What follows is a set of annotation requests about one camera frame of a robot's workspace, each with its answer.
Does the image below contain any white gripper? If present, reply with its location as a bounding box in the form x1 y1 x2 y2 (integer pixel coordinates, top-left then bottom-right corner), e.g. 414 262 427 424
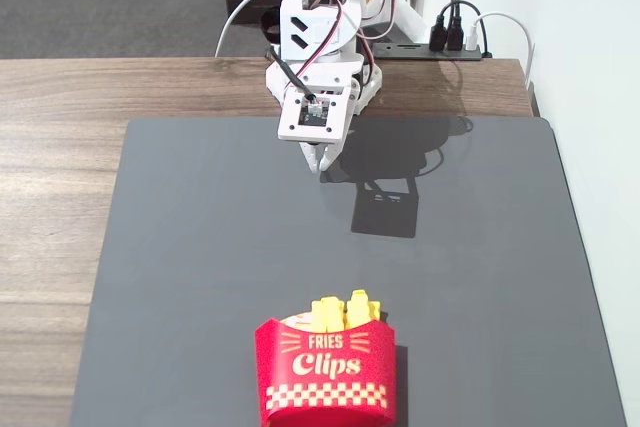
264 57 384 175

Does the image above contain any grey rectangular mat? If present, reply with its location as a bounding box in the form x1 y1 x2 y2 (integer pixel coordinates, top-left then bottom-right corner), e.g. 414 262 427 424
68 115 629 427

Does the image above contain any black USB hub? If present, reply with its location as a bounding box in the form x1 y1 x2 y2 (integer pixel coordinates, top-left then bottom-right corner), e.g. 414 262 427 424
371 42 494 61

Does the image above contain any red fries clips box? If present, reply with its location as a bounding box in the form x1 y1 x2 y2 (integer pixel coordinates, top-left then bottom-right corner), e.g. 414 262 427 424
253 312 397 427

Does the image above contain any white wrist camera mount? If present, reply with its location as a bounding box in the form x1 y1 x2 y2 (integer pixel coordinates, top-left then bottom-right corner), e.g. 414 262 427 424
277 86 352 144

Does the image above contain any black camera cable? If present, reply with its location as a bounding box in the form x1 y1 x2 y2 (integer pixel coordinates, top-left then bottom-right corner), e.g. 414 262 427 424
263 45 318 104

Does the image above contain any red white servo wire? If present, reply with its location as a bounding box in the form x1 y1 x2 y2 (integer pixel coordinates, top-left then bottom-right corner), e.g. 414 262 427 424
294 0 401 81

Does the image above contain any white power cable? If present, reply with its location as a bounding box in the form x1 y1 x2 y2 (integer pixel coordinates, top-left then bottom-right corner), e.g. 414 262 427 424
214 0 282 59

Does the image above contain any white USB plug cable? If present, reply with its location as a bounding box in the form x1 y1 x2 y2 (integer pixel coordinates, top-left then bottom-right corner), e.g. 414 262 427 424
464 10 535 89

